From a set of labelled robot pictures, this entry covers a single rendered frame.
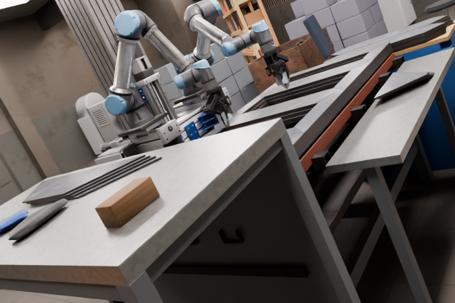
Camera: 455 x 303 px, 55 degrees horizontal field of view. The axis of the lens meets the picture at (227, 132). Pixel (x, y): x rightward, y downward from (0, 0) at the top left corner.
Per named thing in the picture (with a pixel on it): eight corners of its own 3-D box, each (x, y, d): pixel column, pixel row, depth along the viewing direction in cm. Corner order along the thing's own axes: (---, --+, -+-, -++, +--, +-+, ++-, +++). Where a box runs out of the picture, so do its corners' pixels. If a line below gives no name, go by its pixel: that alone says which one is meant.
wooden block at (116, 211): (144, 197, 99) (134, 178, 98) (160, 195, 95) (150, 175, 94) (105, 228, 90) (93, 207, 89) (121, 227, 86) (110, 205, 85)
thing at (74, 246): (286, 130, 114) (281, 117, 113) (128, 286, 70) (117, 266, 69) (51, 185, 198) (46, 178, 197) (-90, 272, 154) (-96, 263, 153)
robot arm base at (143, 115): (125, 130, 245) (117, 115, 243) (143, 120, 256) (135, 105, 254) (141, 126, 235) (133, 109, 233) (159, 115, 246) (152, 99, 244)
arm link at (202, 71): (193, 63, 220) (208, 57, 218) (202, 83, 222) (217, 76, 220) (189, 65, 213) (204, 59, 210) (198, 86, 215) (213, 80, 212)
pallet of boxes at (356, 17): (393, 42, 710) (367, -32, 683) (376, 57, 650) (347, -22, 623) (325, 63, 796) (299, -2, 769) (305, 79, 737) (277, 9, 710)
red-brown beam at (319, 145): (396, 59, 248) (393, 50, 247) (274, 211, 133) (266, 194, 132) (380, 64, 254) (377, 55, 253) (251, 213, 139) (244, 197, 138)
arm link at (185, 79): (184, 87, 228) (202, 79, 225) (178, 92, 218) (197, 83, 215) (177, 74, 227) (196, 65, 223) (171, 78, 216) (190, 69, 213)
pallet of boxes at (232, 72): (183, 138, 714) (150, 72, 688) (212, 118, 772) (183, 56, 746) (236, 126, 631) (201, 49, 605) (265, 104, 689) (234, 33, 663)
